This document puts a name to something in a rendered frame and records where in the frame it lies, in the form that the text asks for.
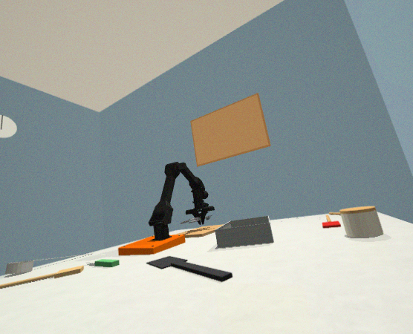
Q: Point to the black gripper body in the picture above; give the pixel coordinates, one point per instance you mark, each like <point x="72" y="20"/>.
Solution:
<point x="198" y="206"/>

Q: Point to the grey pot with wooden lid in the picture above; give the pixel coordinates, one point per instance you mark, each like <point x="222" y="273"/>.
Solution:
<point x="361" y="222"/>

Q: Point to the tan flat paddle with long handle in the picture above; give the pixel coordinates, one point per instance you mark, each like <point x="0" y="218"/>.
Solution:
<point x="59" y="274"/>

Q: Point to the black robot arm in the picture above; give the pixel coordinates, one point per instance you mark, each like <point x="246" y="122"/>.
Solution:
<point x="162" y="214"/>

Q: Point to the grey round pan with long handle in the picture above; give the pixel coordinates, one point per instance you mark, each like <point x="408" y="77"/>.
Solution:
<point x="19" y="266"/>

